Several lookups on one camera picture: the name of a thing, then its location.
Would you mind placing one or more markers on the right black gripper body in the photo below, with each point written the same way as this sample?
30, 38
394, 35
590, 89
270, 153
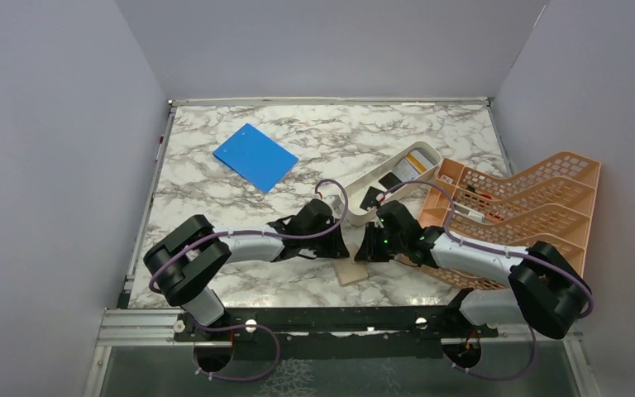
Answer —
390, 244

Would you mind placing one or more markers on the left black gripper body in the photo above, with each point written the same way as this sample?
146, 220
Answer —
317, 243

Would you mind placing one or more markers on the beige card holder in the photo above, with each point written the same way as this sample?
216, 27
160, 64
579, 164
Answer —
347, 270

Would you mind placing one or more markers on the stack of cards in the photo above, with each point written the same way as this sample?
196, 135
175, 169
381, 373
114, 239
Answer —
414, 164

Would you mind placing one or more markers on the white oblong tray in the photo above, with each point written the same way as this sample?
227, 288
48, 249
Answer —
356, 189

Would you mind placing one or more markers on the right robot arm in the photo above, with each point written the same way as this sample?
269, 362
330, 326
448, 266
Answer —
540, 288

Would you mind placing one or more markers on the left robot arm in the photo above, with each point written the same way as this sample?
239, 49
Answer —
183, 263

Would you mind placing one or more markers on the black card in tray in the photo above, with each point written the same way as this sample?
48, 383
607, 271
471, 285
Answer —
371, 199
389, 180

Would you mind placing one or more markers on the blue plastic board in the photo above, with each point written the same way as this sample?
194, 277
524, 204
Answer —
255, 157

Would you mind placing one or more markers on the orange plastic file rack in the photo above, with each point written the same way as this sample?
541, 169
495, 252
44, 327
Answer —
552, 201

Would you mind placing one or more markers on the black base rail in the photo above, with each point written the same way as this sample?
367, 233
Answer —
321, 333

